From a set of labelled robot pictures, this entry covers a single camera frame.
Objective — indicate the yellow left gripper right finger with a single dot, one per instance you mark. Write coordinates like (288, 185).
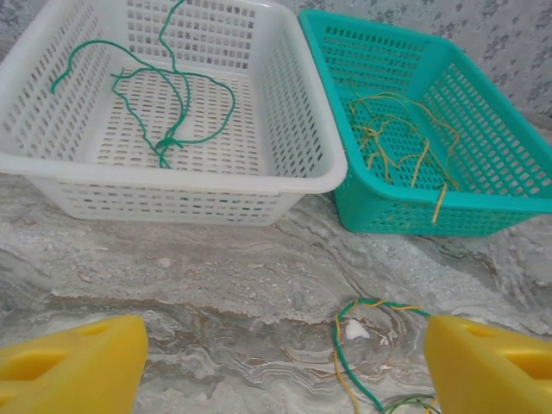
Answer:
(487, 371)

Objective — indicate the white perforated plastic basket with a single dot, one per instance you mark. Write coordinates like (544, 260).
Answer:
(172, 190)

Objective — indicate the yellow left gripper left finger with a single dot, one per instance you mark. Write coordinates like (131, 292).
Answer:
(73, 371)

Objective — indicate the teal perforated plastic basket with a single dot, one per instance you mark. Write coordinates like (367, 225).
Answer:
(496, 202)

